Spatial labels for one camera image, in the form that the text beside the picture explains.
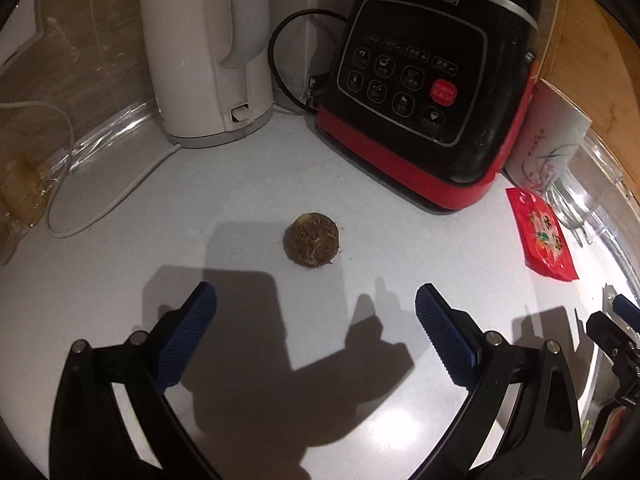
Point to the white electric kettle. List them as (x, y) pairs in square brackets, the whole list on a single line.
[(200, 50)]

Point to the clear glass cup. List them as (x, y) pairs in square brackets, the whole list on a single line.
[(585, 185)]

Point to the red snack packet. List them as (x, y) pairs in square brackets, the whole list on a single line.
[(545, 235)]

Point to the white printed cup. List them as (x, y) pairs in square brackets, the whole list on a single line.
[(545, 135)]

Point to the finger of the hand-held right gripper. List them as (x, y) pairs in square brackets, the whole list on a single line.
[(607, 330), (627, 306)]

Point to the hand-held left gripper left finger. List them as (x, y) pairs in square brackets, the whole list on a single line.
[(187, 335)]

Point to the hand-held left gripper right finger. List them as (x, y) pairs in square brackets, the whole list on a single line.
[(445, 332)]

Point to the wooden cutting board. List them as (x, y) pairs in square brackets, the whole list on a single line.
[(595, 50)]

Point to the brown hairy taro root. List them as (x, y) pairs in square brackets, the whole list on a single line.
[(312, 239)]

